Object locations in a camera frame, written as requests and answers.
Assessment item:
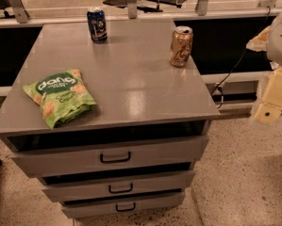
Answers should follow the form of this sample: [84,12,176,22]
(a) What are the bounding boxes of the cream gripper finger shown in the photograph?
[253,67,282,124]

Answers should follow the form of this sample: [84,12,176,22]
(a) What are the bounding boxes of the orange soda can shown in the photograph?
[170,26,193,67]

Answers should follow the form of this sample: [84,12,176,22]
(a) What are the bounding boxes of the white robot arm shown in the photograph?
[253,12,282,124]

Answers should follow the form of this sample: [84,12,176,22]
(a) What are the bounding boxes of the blue soda can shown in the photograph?
[87,8,108,42]

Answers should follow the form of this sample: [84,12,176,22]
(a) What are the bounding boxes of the green rice chip bag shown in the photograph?
[23,69,96,129]

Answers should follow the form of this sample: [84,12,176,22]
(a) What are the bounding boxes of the grey drawer cabinet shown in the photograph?
[0,19,218,207]

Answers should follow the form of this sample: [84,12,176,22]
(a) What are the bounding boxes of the bottom grey drawer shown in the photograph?
[62,190,185,218]

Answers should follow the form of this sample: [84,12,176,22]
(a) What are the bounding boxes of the grey drawer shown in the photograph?
[42,169,194,202]
[12,135,208,177]
[62,190,185,218]

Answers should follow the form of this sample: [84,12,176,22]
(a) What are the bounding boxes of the middle grey drawer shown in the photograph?
[42,169,194,202]

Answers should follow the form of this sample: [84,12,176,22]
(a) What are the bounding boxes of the top grey drawer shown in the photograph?
[12,135,208,177]

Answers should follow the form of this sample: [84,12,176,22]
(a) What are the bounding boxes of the black cable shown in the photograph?
[209,6,272,109]

